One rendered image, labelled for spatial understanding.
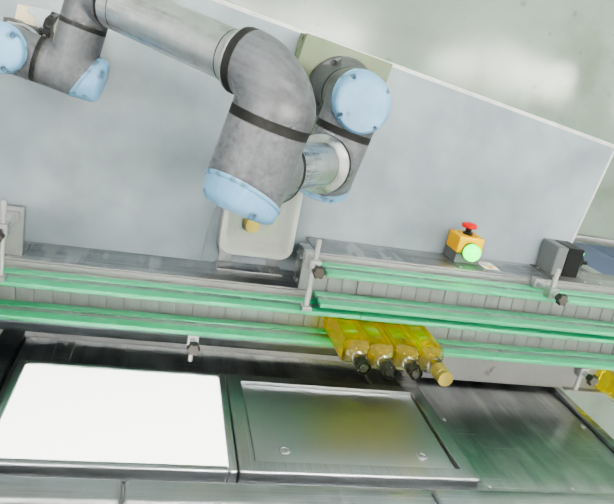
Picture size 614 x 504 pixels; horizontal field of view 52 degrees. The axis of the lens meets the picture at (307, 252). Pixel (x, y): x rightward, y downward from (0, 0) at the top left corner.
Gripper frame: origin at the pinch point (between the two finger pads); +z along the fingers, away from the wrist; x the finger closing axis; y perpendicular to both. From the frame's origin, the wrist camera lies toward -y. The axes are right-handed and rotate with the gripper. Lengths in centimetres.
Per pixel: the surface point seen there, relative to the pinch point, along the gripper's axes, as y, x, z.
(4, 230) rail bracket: -0.8, 35.2, -16.8
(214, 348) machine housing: -51, 59, 1
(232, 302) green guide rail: -49, 40, -15
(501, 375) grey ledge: -126, 46, -7
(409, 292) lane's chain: -91, 30, -7
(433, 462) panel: -91, 51, -45
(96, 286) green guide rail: -20.0, 43.7, -13.7
